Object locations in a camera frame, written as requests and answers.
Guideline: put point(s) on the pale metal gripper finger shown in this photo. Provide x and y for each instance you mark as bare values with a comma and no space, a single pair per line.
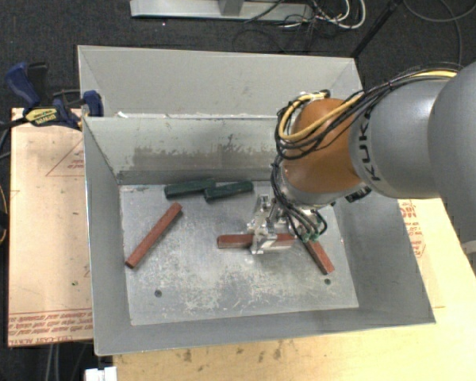
257,226
264,247

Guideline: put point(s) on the red-brown flat block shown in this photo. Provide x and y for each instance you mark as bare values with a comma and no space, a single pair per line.
154,234
321,258
234,241

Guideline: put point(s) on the dark green flat block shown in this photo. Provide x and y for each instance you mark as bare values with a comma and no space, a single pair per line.
186,188
230,191

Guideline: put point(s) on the grey metal bin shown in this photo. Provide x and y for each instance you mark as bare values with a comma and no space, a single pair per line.
206,284

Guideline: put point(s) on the brown cardboard board red print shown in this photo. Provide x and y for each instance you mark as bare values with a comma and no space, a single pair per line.
47,228

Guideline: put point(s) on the black cylinder on white bracket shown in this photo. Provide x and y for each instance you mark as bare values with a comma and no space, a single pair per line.
358,195

